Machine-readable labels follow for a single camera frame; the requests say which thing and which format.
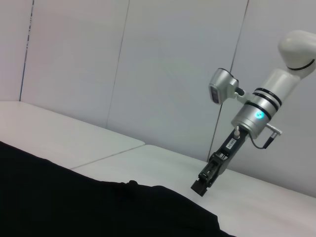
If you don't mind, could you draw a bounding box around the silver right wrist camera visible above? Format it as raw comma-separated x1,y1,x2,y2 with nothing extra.
208,68,252,105

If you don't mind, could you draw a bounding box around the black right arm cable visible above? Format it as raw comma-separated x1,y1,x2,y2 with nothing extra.
248,123,284,150

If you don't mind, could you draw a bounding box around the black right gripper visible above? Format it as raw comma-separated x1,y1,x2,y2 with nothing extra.
190,127,249,198

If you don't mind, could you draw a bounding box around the black shirt with FREE print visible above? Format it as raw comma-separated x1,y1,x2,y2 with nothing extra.
0,140,237,237

